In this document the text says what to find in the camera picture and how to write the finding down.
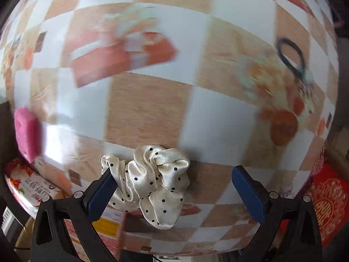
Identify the printed tissue packet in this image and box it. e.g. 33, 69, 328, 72
4, 161, 73, 216

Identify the printed checkered tablecloth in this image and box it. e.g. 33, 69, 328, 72
0, 0, 340, 257

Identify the red patterned cloth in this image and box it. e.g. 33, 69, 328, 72
305, 153, 339, 249

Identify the black hair tie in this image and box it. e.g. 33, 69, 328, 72
276, 38, 308, 78

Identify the cream polka dot scrunchie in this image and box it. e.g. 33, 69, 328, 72
101, 145, 191, 230

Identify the clear box yellow label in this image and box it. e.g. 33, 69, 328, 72
91, 205, 127, 254

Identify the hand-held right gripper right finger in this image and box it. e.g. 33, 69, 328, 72
231, 165, 323, 262

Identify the pink fuzzy scrunchie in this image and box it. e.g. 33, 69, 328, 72
14, 108, 41, 163

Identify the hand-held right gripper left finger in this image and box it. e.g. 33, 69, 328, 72
31, 169, 118, 262

